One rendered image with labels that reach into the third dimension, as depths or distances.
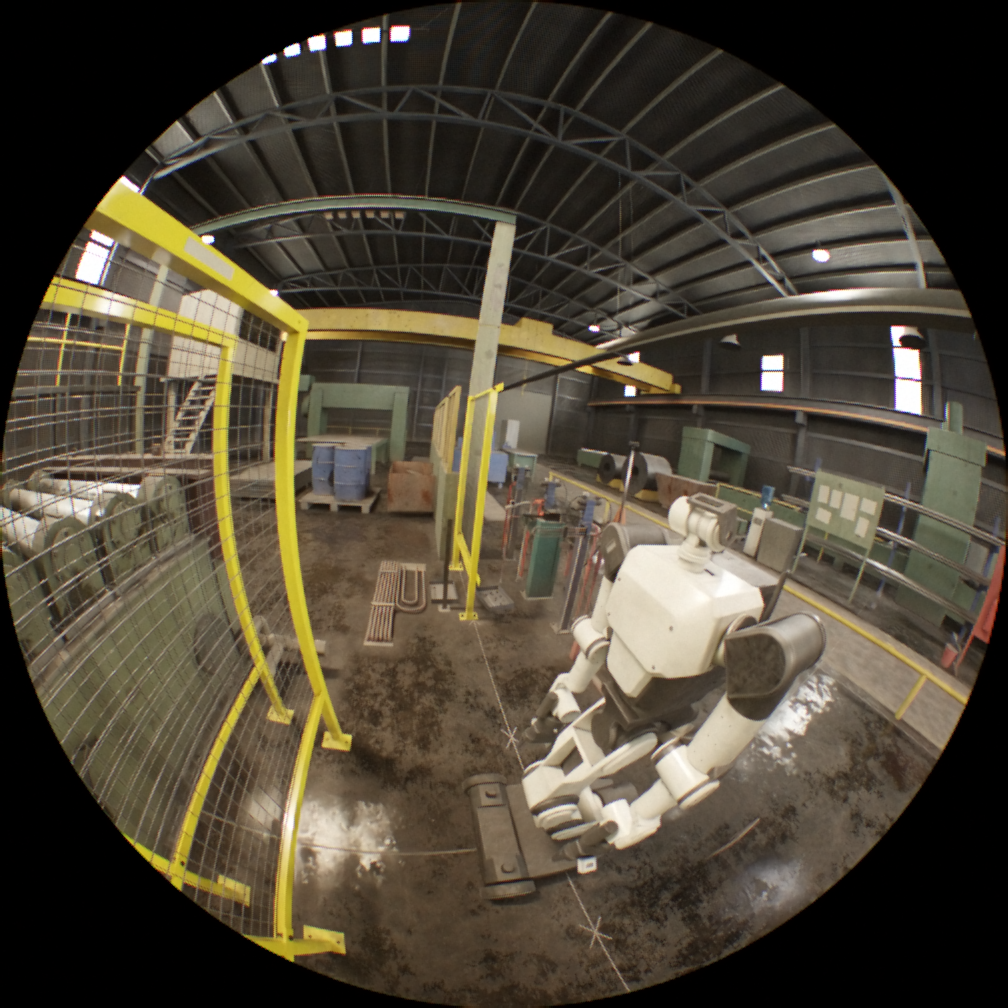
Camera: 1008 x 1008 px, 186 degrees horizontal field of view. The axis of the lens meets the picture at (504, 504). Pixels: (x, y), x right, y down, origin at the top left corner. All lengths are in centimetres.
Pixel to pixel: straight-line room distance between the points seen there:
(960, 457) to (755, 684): 868
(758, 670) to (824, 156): 1168
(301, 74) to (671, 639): 1144
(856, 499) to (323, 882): 713
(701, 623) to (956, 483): 859
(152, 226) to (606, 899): 213
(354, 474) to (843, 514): 839
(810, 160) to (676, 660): 1177
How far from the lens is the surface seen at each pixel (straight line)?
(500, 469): 810
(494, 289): 378
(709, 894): 188
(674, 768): 62
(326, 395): 1199
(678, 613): 48
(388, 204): 445
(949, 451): 896
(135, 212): 58
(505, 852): 139
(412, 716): 191
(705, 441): 1147
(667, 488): 973
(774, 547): 668
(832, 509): 657
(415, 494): 504
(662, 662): 51
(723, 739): 55
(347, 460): 521
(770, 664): 45
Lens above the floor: 154
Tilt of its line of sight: 14 degrees down
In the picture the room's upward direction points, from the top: 7 degrees clockwise
